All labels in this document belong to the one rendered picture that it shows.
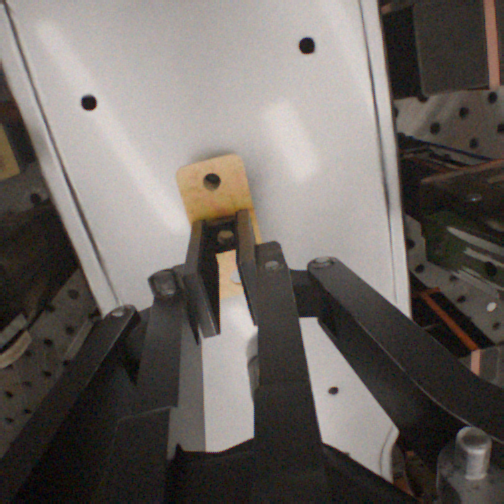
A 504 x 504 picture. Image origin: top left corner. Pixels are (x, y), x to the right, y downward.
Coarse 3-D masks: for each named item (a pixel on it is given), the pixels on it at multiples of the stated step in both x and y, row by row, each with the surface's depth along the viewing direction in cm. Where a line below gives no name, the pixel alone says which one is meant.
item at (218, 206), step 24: (192, 168) 20; (216, 168) 20; (240, 168) 21; (192, 192) 21; (216, 192) 21; (240, 192) 21; (192, 216) 21; (216, 216) 22; (216, 240) 21; (240, 288) 23
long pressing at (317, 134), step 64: (0, 0) 18; (64, 0) 19; (128, 0) 19; (192, 0) 20; (256, 0) 20; (320, 0) 20; (0, 64) 20; (64, 64) 20; (128, 64) 21; (192, 64) 21; (256, 64) 21; (320, 64) 21; (384, 64) 22; (64, 128) 22; (128, 128) 22; (192, 128) 22; (256, 128) 22; (320, 128) 23; (384, 128) 23; (64, 192) 23; (128, 192) 23; (256, 192) 24; (320, 192) 24; (384, 192) 25; (128, 256) 25; (320, 256) 26; (384, 256) 26; (320, 384) 30; (384, 448) 35
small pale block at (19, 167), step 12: (0, 120) 20; (0, 132) 20; (12, 132) 21; (0, 144) 19; (12, 144) 21; (24, 144) 23; (0, 156) 19; (12, 156) 20; (24, 156) 22; (0, 168) 19; (12, 168) 20; (24, 168) 21; (0, 180) 19
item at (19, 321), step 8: (0, 272) 20; (0, 280) 20; (0, 320) 21; (8, 320) 20; (16, 320) 20; (24, 320) 21; (0, 328) 20; (8, 328) 20; (16, 328) 20; (0, 336) 19; (8, 336) 20; (0, 344) 19
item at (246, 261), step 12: (240, 216) 20; (240, 228) 18; (252, 228) 20; (240, 240) 17; (252, 240) 16; (240, 252) 15; (252, 252) 15; (240, 264) 14; (252, 264) 14; (240, 276) 15; (252, 276) 15; (252, 288) 15; (252, 300) 15; (252, 312) 15
